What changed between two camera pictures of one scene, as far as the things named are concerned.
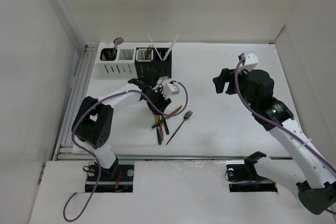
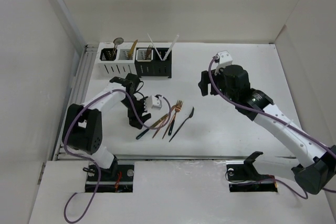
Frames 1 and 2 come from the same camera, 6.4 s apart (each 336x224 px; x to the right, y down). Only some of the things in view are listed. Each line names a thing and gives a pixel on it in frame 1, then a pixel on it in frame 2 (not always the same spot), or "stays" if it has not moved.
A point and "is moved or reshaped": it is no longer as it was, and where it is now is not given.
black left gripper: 163,102 -> 133,119
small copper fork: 149,50 stays
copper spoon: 113,52 stays
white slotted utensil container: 117,63 stays
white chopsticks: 155,48 stays
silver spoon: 117,41 stays
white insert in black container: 141,53 stays
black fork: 187,115 is moved or reshaped
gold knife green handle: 157,119 -> 130,56
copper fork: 162,130 -> 179,105
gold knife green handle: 168,116 -> 159,121
